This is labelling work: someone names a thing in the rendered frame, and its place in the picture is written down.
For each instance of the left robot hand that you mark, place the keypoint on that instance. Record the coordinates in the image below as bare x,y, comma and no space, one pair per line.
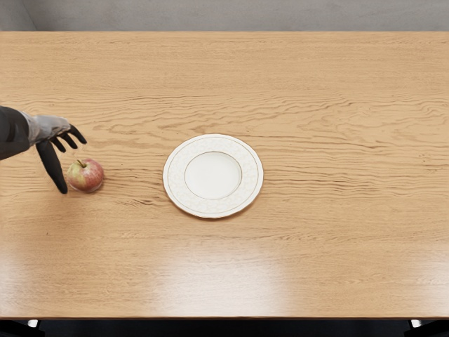
45,128

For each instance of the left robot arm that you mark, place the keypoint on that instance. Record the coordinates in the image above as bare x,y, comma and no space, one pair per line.
12,131

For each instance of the white patterned plate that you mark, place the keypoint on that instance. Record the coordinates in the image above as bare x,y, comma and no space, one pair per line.
213,175

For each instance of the red green apple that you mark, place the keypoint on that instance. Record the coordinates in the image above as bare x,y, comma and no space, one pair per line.
85,175

